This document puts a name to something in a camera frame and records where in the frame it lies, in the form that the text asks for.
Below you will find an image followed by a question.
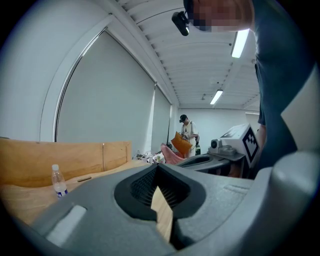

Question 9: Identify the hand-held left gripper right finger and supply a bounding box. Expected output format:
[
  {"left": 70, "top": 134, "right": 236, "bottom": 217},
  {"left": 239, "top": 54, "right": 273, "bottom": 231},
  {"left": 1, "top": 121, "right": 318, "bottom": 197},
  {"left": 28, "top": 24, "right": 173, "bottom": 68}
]
[{"left": 157, "top": 163, "right": 256, "bottom": 252}]

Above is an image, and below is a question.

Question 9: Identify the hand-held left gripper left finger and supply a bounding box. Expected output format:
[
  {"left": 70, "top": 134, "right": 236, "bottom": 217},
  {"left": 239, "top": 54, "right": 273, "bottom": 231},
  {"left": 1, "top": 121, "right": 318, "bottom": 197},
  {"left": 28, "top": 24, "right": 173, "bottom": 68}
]
[{"left": 31, "top": 163, "right": 177, "bottom": 256}]

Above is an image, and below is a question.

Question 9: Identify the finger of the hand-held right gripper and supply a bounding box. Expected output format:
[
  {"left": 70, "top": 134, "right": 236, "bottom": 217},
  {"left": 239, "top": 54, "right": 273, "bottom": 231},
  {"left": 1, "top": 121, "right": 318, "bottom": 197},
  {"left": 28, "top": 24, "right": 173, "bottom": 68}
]
[{"left": 176, "top": 153, "right": 232, "bottom": 174}]

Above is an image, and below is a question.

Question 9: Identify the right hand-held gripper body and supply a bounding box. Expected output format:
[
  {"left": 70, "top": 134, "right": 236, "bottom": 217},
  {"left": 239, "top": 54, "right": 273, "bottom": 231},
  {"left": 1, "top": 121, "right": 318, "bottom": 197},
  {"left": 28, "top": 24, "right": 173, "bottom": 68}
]
[{"left": 207, "top": 122, "right": 261, "bottom": 170}]

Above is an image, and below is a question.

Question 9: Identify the person's right forearm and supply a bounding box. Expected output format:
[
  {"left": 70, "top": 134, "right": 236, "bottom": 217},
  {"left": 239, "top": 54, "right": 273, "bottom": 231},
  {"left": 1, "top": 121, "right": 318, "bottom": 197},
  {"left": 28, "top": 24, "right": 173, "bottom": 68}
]
[{"left": 255, "top": 122, "right": 268, "bottom": 154}]

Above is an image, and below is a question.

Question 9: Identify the orange pillow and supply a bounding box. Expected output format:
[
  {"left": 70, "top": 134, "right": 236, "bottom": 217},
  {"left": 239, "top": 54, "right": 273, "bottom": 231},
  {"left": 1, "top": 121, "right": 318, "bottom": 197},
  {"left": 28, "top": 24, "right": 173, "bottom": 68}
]
[{"left": 170, "top": 131, "right": 193, "bottom": 156}]

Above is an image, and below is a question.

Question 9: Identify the pink cloth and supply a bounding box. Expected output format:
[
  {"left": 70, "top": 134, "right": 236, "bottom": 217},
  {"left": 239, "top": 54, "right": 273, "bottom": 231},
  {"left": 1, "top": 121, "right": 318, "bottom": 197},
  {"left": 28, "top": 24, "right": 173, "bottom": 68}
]
[{"left": 160, "top": 143, "right": 187, "bottom": 166}]

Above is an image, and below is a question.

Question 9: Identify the long ceiling light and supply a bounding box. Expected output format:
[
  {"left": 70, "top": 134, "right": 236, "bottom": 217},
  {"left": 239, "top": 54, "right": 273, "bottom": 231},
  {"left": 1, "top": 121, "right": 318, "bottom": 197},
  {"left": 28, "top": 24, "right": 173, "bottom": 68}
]
[
  {"left": 209, "top": 89, "right": 224, "bottom": 106},
  {"left": 230, "top": 28, "right": 251, "bottom": 59}
]

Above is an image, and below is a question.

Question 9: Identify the clear plastic water bottle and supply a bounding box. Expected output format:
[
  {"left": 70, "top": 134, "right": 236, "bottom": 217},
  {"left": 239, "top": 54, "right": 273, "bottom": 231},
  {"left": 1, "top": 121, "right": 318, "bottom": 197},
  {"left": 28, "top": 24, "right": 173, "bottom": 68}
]
[{"left": 51, "top": 163, "right": 69, "bottom": 200}]

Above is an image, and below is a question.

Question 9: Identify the narrow grey roller blind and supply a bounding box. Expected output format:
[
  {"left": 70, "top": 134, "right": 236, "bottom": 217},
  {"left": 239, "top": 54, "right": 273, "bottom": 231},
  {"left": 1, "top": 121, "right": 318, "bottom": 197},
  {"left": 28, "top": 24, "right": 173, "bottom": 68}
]
[{"left": 149, "top": 84, "right": 173, "bottom": 154}]

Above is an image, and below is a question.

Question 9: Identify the person's dark blue shirt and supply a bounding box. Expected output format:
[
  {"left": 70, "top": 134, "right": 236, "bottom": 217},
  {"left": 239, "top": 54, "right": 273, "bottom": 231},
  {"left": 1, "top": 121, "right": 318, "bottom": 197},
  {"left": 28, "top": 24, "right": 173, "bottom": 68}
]
[{"left": 251, "top": 0, "right": 316, "bottom": 173}]

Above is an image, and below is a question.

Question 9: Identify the wooden board panel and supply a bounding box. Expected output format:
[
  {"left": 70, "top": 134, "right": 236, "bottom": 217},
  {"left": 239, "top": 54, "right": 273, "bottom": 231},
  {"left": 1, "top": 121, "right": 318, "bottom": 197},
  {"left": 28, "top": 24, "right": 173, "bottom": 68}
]
[{"left": 0, "top": 136, "right": 133, "bottom": 188}]

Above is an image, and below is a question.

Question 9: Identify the large grey roller blind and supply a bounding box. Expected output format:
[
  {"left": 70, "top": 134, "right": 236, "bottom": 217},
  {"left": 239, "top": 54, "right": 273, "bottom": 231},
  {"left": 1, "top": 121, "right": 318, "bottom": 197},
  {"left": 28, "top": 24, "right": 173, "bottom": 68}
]
[{"left": 54, "top": 29, "right": 156, "bottom": 154}]

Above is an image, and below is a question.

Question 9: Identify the person's head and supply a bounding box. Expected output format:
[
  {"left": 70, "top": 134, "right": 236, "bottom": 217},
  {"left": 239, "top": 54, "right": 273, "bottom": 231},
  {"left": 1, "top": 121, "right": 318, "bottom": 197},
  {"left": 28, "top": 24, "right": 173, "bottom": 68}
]
[{"left": 183, "top": 0, "right": 256, "bottom": 33}]

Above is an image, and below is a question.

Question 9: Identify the black head-worn camera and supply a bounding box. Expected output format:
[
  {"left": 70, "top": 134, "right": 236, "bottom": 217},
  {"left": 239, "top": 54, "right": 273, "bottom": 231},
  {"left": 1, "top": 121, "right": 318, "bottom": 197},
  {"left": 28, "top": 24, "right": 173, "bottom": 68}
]
[{"left": 171, "top": 10, "right": 191, "bottom": 37}]

